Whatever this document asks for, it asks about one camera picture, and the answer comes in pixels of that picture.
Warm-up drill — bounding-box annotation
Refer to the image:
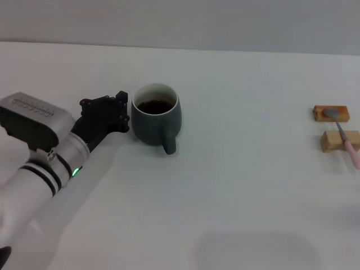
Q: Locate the reddish brown wooden block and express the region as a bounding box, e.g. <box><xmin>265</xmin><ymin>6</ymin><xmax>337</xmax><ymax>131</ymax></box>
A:
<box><xmin>312</xmin><ymin>105</ymin><xmax>351</xmax><ymax>123</ymax></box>

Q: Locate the light wooden block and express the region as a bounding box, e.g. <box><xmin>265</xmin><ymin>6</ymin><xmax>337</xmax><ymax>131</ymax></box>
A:
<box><xmin>319</xmin><ymin>130</ymin><xmax>360</xmax><ymax>154</ymax></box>

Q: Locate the dark grey ceramic mug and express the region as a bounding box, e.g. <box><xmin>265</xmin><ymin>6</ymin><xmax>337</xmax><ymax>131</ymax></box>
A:
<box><xmin>130</xmin><ymin>83</ymin><xmax>182</xmax><ymax>155</ymax></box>

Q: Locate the pink handled metal spoon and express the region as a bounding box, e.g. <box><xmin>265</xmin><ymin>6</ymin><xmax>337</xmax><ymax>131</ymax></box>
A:
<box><xmin>322</xmin><ymin>108</ymin><xmax>360</xmax><ymax>170</ymax></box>

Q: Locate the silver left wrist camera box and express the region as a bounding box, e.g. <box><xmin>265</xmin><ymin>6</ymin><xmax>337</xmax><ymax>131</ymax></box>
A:
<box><xmin>0</xmin><ymin>91</ymin><xmax>75</xmax><ymax>152</ymax></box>

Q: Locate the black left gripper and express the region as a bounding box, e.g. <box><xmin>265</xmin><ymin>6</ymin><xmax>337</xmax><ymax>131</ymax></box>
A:
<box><xmin>70</xmin><ymin>90</ymin><xmax>131</xmax><ymax>151</ymax></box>

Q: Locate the dark coffee liquid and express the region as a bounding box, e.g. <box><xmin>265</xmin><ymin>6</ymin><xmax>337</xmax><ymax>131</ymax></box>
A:
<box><xmin>137</xmin><ymin>98</ymin><xmax>175</xmax><ymax>115</ymax></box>

